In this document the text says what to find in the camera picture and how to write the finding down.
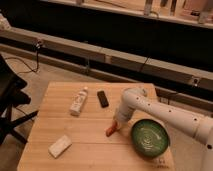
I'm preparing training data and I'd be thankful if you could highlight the red orange pepper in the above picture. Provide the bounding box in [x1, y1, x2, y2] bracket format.
[105, 122, 117, 137]

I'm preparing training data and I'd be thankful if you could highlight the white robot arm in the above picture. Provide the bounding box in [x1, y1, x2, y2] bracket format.
[115, 87, 213, 171]

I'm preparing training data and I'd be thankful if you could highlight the green bowl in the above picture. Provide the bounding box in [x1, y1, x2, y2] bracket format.
[131, 119, 170, 158]

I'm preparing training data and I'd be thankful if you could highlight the black rectangular block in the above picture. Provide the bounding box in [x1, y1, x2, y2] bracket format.
[97, 91, 109, 108]

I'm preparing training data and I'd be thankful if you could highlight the white bottle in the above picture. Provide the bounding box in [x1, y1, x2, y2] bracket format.
[70, 87, 88, 116]

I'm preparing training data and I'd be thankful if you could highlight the white sponge block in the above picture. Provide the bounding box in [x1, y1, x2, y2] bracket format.
[48, 135, 72, 158]

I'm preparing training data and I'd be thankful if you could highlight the black office chair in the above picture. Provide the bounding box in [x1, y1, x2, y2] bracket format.
[0, 54, 38, 145]

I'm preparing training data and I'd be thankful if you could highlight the black cable on floor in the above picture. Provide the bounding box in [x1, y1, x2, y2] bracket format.
[3, 39, 44, 76]

